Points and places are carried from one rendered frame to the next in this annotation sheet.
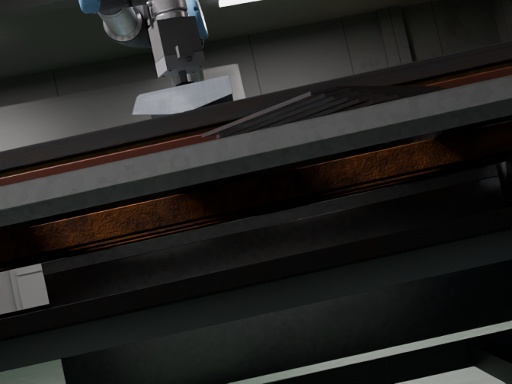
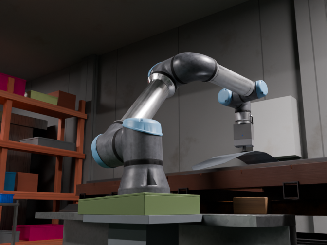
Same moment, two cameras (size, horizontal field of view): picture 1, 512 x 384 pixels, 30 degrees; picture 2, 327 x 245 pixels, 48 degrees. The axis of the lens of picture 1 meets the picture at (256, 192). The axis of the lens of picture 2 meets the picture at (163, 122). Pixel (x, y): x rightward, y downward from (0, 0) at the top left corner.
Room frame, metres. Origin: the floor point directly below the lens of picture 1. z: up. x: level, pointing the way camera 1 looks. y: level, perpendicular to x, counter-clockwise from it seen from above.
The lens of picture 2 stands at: (3.35, 1.11, 0.69)
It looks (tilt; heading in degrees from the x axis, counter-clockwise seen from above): 13 degrees up; 228
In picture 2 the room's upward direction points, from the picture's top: straight up
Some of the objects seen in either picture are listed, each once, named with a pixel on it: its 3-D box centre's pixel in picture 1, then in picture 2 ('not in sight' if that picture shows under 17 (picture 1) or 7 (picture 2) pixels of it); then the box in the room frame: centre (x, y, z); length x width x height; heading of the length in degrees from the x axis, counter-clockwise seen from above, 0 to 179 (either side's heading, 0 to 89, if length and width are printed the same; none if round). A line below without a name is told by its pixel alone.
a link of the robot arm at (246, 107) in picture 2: not in sight; (242, 102); (1.92, 0.09, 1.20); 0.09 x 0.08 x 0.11; 2
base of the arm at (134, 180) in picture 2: not in sight; (143, 179); (2.67, 0.27, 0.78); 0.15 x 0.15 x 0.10
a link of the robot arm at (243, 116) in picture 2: (166, 6); (243, 118); (1.91, 0.10, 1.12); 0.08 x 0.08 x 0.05
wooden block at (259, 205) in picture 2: not in sight; (252, 205); (2.38, 0.44, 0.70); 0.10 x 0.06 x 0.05; 106
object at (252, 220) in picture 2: (301, 213); (130, 217); (2.43, -0.10, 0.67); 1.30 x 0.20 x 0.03; 91
